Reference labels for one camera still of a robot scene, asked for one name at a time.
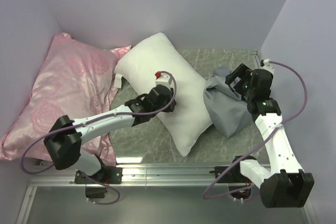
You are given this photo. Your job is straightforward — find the grey marble mat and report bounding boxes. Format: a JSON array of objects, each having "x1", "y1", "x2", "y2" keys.
[{"x1": 109, "y1": 49, "x2": 262, "y2": 164}]

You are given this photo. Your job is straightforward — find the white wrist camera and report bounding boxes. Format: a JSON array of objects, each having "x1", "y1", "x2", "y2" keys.
[
  {"x1": 260, "y1": 59, "x2": 274, "y2": 74},
  {"x1": 155, "y1": 71, "x2": 172, "y2": 89}
]

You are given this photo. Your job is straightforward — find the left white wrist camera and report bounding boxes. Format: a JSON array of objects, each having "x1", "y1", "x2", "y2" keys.
[{"x1": 155, "y1": 71, "x2": 172, "y2": 89}]

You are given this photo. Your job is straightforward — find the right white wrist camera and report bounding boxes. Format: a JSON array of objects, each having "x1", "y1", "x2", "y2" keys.
[{"x1": 260, "y1": 59, "x2": 274, "y2": 74}]

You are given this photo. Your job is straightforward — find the white pillow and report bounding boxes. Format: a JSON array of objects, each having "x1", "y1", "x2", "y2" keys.
[{"x1": 113, "y1": 33, "x2": 212, "y2": 157}]

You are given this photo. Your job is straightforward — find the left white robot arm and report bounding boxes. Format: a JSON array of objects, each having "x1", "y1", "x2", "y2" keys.
[{"x1": 44, "y1": 84, "x2": 176, "y2": 183}]

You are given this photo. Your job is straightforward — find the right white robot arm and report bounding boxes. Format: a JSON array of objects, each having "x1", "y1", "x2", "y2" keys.
[{"x1": 225, "y1": 61, "x2": 314, "y2": 208}]

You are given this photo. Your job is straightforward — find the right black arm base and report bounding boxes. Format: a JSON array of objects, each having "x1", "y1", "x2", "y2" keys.
[{"x1": 209, "y1": 165, "x2": 253, "y2": 200}]

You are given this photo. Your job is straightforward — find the grey pillowcase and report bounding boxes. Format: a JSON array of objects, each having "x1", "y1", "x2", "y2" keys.
[{"x1": 203, "y1": 66, "x2": 252, "y2": 137}]

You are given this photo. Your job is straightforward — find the pink satin rose pillow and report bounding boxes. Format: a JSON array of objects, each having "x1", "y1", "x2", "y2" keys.
[{"x1": 1, "y1": 33, "x2": 131, "y2": 161}]

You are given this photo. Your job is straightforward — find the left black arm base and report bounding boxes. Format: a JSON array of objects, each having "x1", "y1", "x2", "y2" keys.
[{"x1": 74, "y1": 165, "x2": 123, "y2": 201}]

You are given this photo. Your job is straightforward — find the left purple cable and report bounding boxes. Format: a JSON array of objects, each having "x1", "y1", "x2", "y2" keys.
[{"x1": 20, "y1": 70, "x2": 177, "y2": 206}]

